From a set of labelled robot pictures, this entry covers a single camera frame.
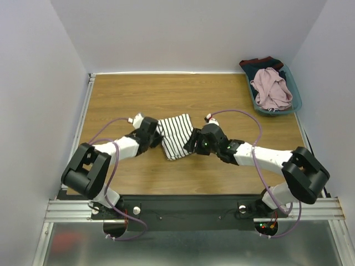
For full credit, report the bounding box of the black white striped tank top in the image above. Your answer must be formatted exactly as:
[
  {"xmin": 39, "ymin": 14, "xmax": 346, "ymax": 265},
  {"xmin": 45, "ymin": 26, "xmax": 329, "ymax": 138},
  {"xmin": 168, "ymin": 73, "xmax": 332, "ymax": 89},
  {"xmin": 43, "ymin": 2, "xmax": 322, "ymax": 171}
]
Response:
[{"xmin": 156, "ymin": 114, "xmax": 194, "ymax": 161}]

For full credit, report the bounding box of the pink tank top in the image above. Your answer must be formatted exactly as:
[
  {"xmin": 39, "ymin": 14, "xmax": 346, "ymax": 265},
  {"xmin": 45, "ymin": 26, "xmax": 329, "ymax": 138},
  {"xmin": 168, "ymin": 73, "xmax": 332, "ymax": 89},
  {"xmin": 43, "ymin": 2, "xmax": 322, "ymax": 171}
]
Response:
[{"xmin": 250, "ymin": 68, "xmax": 293, "ymax": 111}]

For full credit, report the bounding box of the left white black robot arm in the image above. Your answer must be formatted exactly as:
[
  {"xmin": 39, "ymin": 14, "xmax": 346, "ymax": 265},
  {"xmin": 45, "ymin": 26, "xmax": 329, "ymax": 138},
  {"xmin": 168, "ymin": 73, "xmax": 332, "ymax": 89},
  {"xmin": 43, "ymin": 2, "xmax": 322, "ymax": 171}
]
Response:
[{"xmin": 61, "ymin": 114, "xmax": 159, "ymax": 218}]

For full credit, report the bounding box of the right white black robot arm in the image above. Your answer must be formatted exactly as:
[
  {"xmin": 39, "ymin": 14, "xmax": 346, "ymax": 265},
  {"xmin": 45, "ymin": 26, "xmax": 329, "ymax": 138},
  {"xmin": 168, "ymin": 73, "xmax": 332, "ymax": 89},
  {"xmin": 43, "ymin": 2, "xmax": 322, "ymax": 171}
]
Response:
[{"xmin": 183, "ymin": 123, "xmax": 330, "ymax": 217}]

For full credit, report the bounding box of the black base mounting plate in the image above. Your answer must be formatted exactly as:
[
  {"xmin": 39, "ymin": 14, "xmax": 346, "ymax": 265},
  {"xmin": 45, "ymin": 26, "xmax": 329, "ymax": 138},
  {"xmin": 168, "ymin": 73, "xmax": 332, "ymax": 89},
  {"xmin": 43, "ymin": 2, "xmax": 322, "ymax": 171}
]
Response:
[{"xmin": 91, "ymin": 193, "xmax": 289, "ymax": 232}]

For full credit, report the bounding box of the dark navy maroon garment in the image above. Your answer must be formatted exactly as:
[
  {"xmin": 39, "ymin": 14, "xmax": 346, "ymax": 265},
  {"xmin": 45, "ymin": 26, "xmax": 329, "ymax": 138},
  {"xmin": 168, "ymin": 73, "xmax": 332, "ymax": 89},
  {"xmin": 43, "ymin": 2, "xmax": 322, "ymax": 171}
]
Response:
[{"xmin": 239, "ymin": 57, "xmax": 283, "ymax": 81}]

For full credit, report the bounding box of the teal plastic basket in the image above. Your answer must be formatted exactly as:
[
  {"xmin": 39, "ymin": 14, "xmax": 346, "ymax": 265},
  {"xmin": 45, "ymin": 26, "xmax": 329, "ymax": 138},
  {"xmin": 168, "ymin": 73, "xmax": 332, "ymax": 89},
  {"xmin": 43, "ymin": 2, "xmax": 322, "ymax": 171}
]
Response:
[{"xmin": 246, "ymin": 64, "xmax": 302, "ymax": 117}]

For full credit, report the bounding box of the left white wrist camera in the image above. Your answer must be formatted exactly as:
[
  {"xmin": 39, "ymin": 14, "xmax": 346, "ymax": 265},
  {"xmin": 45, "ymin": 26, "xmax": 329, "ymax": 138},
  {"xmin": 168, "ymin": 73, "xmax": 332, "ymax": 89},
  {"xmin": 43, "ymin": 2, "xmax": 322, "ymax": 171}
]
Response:
[{"xmin": 128, "ymin": 112, "xmax": 145, "ymax": 129}]

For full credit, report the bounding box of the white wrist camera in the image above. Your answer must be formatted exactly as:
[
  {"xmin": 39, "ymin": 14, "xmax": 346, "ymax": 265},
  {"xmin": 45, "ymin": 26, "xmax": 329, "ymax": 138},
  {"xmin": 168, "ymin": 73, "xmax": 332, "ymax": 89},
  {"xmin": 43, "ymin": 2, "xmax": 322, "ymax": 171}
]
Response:
[
  {"xmin": 128, "ymin": 112, "xmax": 145, "ymax": 129},
  {"xmin": 204, "ymin": 114, "xmax": 220, "ymax": 126}
]

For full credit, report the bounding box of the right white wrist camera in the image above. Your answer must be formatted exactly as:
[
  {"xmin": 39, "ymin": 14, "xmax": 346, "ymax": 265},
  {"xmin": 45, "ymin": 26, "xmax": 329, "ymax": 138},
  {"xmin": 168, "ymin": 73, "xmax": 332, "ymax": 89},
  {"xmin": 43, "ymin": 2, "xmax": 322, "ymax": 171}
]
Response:
[{"xmin": 204, "ymin": 114, "xmax": 220, "ymax": 126}]

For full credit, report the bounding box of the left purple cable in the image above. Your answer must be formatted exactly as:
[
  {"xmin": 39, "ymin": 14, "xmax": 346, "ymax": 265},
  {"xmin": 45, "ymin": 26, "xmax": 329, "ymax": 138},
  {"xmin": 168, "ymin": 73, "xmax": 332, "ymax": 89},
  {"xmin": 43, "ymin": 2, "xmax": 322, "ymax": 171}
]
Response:
[{"xmin": 88, "ymin": 117, "xmax": 148, "ymax": 241}]

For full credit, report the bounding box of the purple cable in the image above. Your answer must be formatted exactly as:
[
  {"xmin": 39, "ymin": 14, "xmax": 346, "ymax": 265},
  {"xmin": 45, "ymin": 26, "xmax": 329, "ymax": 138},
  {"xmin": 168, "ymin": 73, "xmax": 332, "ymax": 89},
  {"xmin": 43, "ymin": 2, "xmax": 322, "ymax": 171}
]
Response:
[
  {"xmin": 88, "ymin": 117, "xmax": 148, "ymax": 241},
  {"xmin": 206, "ymin": 110, "xmax": 303, "ymax": 239}
]

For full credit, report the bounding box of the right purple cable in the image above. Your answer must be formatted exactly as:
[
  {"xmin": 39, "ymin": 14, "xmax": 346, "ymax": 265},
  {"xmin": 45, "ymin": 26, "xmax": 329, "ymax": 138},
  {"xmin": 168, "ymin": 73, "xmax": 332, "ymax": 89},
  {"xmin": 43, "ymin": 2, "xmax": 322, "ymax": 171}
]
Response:
[{"xmin": 206, "ymin": 110, "xmax": 303, "ymax": 239}]

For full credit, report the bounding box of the right aluminium frame rail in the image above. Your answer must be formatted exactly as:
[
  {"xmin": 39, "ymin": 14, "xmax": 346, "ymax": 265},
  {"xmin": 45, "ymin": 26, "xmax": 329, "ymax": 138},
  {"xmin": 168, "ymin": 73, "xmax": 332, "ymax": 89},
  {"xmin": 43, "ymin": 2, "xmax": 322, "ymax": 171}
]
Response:
[{"xmin": 295, "ymin": 112, "xmax": 354, "ymax": 265}]

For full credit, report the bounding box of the aluminium frame rail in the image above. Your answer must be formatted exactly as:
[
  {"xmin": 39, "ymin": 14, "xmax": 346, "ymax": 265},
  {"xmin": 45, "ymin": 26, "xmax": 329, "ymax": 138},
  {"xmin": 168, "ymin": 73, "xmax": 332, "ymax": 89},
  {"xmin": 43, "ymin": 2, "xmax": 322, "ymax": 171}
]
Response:
[
  {"xmin": 295, "ymin": 112, "xmax": 354, "ymax": 265},
  {"xmin": 32, "ymin": 73, "xmax": 96, "ymax": 265},
  {"xmin": 44, "ymin": 198, "xmax": 345, "ymax": 223}
]

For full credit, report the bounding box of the front aluminium frame rail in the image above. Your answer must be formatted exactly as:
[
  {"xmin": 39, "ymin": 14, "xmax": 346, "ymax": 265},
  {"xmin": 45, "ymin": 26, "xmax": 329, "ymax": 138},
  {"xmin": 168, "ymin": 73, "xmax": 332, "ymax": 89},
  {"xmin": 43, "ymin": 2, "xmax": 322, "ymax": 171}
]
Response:
[{"xmin": 44, "ymin": 198, "xmax": 345, "ymax": 223}]

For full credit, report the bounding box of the left aluminium frame rail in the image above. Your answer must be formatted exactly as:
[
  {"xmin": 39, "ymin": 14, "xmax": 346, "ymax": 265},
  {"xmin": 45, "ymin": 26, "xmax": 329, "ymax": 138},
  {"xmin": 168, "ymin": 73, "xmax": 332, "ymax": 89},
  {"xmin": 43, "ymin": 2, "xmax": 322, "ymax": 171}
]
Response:
[{"xmin": 32, "ymin": 73, "xmax": 96, "ymax": 265}]

